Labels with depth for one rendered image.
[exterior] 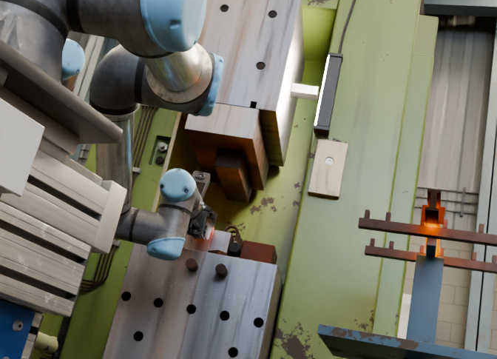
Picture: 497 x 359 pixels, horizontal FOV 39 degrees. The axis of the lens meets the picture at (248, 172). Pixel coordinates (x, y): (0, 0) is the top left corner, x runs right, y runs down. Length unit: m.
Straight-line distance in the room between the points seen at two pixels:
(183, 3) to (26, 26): 0.18
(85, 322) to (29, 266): 1.23
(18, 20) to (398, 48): 1.58
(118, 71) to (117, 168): 0.24
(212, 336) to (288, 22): 0.95
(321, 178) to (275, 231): 0.40
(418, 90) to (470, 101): 5.99
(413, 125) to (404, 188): 0.25
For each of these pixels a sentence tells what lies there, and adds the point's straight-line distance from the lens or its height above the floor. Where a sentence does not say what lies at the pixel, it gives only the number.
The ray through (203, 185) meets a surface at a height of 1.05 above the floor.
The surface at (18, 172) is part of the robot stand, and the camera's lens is 0.65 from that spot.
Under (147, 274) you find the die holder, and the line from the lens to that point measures 1.81.
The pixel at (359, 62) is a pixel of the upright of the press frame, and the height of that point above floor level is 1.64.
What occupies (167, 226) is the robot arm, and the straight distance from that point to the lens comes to 1.51.
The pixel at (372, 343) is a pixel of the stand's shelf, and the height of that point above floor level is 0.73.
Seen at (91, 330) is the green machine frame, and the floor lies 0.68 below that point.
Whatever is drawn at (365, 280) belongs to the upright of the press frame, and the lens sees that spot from 1.97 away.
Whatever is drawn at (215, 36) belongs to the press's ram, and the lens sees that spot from 2.13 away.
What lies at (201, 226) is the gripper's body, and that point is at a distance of 1.71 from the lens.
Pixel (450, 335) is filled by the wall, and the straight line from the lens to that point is 7.74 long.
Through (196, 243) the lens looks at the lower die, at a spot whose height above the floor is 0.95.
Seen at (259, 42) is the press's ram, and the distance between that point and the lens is 2.10.
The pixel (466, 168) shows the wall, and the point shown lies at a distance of 8.29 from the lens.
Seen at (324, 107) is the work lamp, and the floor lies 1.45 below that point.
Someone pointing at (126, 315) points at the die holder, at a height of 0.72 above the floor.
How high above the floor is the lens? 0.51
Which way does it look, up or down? 20 degrees up
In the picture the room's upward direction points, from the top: 13 degrees clockwise
